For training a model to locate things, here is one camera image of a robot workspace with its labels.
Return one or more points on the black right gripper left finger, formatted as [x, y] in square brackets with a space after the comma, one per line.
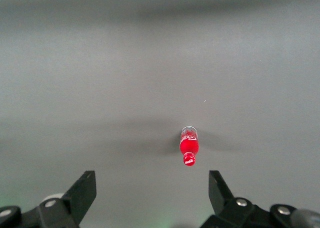
[72, 205]

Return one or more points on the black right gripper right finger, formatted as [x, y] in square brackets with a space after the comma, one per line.
[232, 213]

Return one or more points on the red cola bottle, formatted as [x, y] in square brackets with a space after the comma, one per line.
[189, 146]

